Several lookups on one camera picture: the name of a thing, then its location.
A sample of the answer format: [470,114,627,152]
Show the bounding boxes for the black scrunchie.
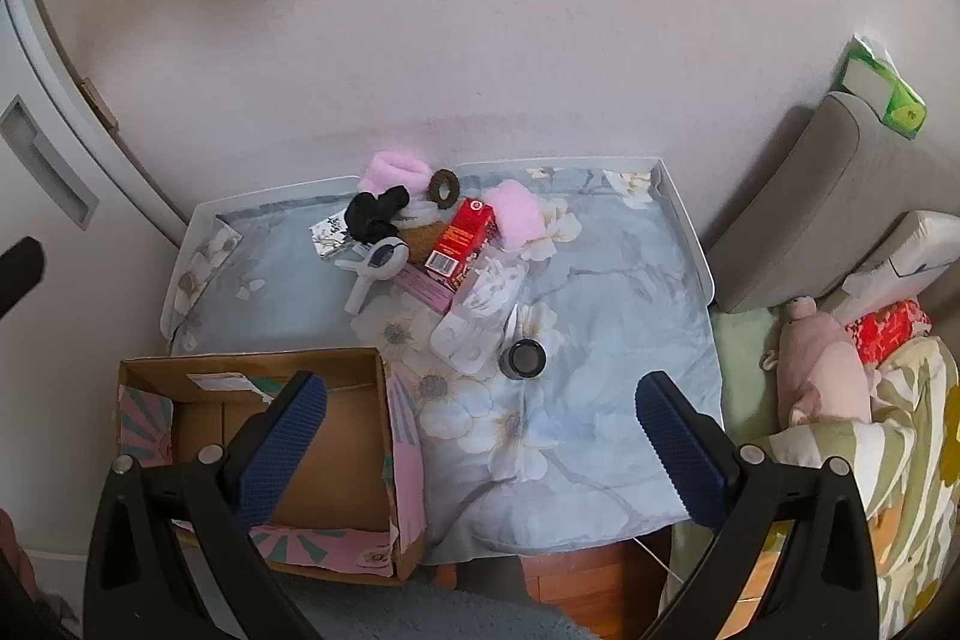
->
[345,186,410,242]

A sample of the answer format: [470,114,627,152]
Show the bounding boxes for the white desk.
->
[156,156,719,341]

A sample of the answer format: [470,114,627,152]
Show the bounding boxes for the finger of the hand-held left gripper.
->
[0,237,46,315]

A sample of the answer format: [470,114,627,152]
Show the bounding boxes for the white plastic tray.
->
[431,306,511,375]

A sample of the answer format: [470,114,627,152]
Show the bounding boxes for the red carton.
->
[425,197,497,277]

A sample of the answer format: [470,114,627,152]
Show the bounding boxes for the white plastic clip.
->
[334,237,412,315]

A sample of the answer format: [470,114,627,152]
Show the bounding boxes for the clear plastic box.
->
[448,246,530,320]

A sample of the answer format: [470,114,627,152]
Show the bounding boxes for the recessed door handle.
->
[0,95,100,230]

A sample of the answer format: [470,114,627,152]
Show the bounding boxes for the green striped blanket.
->
[660,336,960,640]

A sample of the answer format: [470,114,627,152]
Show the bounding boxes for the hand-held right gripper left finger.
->
[84,371,331,640]

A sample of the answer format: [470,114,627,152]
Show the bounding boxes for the small black jar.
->
[501,338,545,380]

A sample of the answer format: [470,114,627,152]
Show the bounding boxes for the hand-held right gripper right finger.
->
[634,371,880,640]

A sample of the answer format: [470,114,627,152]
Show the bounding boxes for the green tissue pack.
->
[840,34,927,140]

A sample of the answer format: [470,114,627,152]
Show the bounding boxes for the red patterned package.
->
[846,301,935,365]

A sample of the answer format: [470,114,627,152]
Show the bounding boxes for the cardboard box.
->
[112,347,427,582]

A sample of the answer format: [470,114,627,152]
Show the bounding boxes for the white cable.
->
[634,535,687,585]

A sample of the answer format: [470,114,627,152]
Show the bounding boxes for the small patterned packet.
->
[309,214,353,262]

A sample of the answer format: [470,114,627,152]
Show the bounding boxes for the pink fluffy scrunchie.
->
[480,179,545,253]
[356,151,428,208]

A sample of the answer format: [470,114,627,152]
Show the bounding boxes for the brown ring hair tie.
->
[426,169,464,206]

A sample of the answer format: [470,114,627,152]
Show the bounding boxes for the brown door hinge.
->
[81,79,119,130]

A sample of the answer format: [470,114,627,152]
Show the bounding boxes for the grey headboard cushion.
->
[709,92,960,315]

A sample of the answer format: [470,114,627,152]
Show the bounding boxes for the brown plush bear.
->
[396,201,452,268]

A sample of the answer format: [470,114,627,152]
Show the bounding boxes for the white door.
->
[0,0,194,386]

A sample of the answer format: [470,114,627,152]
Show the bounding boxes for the pale green sheet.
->
[709,308,788,446]

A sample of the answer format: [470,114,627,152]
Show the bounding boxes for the blue floral cloth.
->
[163,160,725,555]

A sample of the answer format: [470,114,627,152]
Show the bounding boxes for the white pillow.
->
[821,211,960,322]

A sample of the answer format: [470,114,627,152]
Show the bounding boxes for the pink box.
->
[394,265,455,315]

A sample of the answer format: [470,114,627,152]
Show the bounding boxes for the pink pig plush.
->
[763,296,875,427]

